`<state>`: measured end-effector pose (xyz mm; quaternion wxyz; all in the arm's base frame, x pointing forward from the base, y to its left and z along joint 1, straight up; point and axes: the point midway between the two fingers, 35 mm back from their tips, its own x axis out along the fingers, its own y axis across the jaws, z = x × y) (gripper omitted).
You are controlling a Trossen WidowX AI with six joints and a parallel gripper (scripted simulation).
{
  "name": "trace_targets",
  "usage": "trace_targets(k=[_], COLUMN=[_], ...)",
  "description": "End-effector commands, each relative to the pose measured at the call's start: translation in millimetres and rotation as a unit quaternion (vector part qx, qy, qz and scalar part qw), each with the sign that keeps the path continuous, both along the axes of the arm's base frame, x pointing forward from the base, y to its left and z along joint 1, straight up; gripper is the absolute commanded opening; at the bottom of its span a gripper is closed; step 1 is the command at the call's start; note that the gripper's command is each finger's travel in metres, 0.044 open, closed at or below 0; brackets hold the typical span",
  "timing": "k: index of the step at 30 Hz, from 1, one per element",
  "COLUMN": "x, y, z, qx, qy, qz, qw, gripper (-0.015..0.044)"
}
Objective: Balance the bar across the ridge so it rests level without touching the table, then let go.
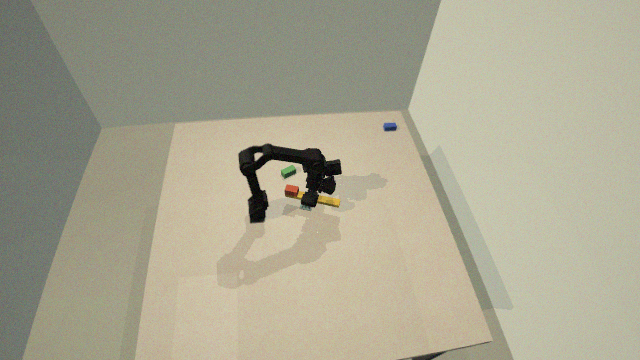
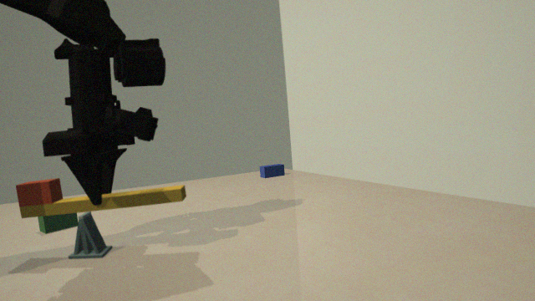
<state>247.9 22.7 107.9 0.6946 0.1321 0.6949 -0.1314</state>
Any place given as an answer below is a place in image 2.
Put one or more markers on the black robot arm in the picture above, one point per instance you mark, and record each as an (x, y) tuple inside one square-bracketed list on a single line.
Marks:
[(136, 62)]

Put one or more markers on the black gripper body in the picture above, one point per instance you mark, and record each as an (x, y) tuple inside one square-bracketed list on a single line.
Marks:
[(88, 107)]

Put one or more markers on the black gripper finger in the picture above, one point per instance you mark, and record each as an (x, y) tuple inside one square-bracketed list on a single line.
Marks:
[(88, 172), (108, 169)]

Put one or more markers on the green rectangular block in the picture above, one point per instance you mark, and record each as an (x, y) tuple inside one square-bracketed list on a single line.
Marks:
[(59, 222)]

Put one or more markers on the yellow bar with red block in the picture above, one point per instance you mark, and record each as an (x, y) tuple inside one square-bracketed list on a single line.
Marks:
[(44, 198)]

